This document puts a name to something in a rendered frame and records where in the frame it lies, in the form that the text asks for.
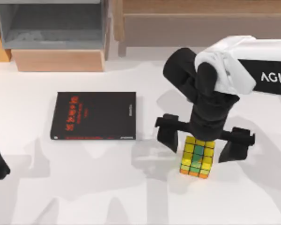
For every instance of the black book with red print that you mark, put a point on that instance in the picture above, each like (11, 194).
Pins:
(93, 116)

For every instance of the pale wooden drawer front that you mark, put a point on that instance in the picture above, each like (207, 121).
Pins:
(57, 60)

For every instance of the colourful puzzle cube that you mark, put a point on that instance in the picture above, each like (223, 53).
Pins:
(196, 159)

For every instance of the brown wooden shelf unit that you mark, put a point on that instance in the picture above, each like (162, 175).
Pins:
(201, 23)

